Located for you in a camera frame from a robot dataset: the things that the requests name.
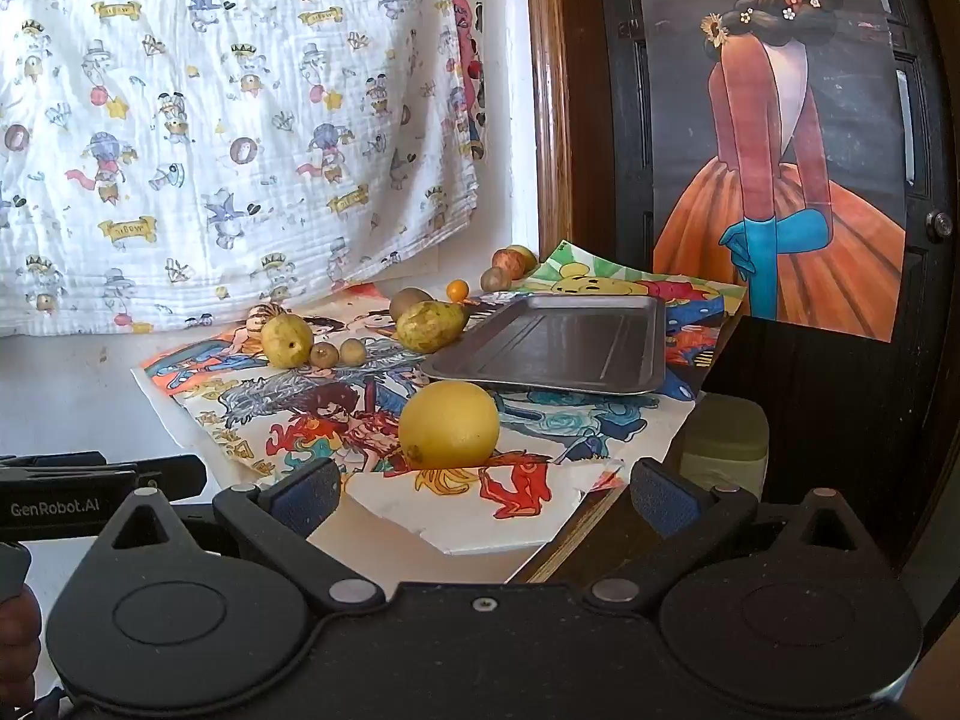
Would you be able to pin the person's left hand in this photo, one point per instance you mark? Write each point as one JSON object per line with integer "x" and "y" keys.
{"x": 16, "y": 645}

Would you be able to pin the yellow orange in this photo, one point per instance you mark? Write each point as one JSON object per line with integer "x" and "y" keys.
{"x": 448, "y": 424}

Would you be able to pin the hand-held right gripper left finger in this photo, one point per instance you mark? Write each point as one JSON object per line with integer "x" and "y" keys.
{"x": 309, "y": 496}

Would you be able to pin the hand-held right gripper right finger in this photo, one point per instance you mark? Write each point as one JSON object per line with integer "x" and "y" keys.
{"x": 660, "y": 499}

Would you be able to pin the metal tray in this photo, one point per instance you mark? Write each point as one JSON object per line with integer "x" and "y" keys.
{"x": 555, "y": 349}

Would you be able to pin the family drawing sheet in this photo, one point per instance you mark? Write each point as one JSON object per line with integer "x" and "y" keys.
{"x": 195, "y": 371}

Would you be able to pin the wooden door frame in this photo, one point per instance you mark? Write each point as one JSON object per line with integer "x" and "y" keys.
{"x": 544, "y": 90}

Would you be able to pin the black door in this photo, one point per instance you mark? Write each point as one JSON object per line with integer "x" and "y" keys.
{"x": 622, "y": 127}

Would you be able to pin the red-yellow apple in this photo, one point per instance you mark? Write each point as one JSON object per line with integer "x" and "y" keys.
{"x": 516, "y": 258}

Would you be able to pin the striped pepino melon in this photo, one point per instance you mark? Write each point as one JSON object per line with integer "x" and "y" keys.
{"x": 264, "y": 315}

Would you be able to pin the small brown round fruit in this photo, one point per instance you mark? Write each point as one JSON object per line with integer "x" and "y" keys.
{"x": 324, "y": 355}
{"x": 352, "y": 351}

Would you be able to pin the wall poster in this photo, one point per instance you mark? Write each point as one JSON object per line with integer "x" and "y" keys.
{"x": 780, "y": 165}

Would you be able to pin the metal door knob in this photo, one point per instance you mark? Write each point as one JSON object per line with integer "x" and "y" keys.
{"x": 939, "y": 225}

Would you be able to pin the yellow bear drawing sheet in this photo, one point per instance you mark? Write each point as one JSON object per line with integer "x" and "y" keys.
{"x": 592, "y": 285}

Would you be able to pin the brown kiwi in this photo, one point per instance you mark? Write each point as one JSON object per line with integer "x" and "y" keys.
{"x": 409, "y": 300}
{"x": 496, "y": 278}

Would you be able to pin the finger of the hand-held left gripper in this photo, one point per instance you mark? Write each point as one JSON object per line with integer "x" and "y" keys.
{"x": 112, "y": 486}

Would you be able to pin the pink cartoon wall sticker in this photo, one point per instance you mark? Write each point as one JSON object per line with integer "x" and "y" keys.
{"x": 469, "y": 75}

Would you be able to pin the white printed blanket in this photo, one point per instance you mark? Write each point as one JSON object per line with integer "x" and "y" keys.
{"x": 225, "y": 127}

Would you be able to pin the pale green box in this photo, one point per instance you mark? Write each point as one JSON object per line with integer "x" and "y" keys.
{"x": 726, "y": 442}

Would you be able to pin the white-haired warrior drawing sheet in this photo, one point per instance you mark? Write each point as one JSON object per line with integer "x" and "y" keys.
{"x": 330, "y": 420}

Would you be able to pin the small orange kumquat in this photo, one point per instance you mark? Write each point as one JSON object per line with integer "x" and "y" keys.
{"x": 457, "y": 289}

